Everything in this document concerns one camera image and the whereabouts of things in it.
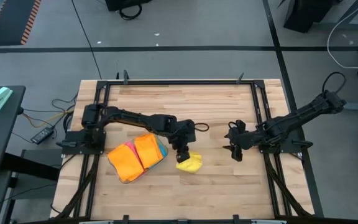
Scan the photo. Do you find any orange microfiber towel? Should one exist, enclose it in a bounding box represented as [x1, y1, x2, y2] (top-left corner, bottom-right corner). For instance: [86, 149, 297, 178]
[134, 133, 165, 170]
[107, 143, 145, 184]

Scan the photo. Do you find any yellow cable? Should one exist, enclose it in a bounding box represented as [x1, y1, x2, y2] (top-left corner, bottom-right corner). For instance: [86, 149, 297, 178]
[22, 108, 75, 129]

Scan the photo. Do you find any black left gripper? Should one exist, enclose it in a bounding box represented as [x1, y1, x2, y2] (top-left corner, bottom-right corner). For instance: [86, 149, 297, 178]
[168, 119, 198, 164]

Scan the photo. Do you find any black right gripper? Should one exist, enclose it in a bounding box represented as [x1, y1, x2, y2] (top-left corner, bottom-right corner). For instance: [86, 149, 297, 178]
[222, 119, 262, 162]

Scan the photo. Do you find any black power adapter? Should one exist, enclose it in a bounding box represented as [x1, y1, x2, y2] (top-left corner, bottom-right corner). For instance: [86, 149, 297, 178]
[30, 126, 55, 146]

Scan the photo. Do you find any black box with cable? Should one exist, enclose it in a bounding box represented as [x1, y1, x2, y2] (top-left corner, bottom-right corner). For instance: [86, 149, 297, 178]
[104, 0, 152, 21]

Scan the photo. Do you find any pink microfiber towel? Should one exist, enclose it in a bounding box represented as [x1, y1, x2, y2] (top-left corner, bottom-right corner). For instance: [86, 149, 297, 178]
[124, 140, 138, 156]

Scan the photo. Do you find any yellow microfiber towel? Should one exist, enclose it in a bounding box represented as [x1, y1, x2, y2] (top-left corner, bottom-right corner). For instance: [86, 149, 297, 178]
[175, 151, 203, 174]

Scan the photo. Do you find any black mat orange striped edge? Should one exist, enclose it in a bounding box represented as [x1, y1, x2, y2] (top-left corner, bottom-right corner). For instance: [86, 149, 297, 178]
[0, 0, 42, 47]

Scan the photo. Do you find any black cabinet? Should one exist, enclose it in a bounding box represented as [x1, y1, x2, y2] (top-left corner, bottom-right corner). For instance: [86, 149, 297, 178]
[283, 0, 358, 34]

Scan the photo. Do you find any blue microfiber towel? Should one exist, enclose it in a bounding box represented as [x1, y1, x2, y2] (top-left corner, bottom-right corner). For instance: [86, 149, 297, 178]
[156, 136, 169, 159]

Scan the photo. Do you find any white cable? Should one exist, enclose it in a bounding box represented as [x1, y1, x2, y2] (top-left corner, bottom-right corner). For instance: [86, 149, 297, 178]
[326, 0, 358, 70]

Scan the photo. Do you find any long black cable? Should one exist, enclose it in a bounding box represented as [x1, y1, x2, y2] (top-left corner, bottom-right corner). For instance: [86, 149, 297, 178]
[71, 0, 103, 80]

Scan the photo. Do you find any grey desk base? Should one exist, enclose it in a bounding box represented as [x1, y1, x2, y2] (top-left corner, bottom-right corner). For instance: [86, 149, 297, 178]
[0, 148, 63, 224]

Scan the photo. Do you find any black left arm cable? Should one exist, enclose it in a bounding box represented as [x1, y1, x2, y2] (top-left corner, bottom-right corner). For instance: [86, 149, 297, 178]
[193, 123, 210, 133]

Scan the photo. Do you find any black coiled cable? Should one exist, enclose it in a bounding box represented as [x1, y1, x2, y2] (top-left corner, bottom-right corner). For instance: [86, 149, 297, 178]
[50, 93, 79, 134]

